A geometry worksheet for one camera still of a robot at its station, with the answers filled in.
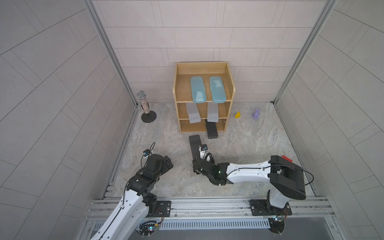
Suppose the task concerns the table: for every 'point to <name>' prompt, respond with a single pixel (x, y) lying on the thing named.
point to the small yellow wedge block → (238, 115)
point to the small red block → (283, 156)
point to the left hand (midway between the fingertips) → (167, 161)
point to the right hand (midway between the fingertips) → (196, 162)
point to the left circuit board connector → (147, 228)
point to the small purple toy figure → (256, 114)
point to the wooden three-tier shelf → (182, 93)
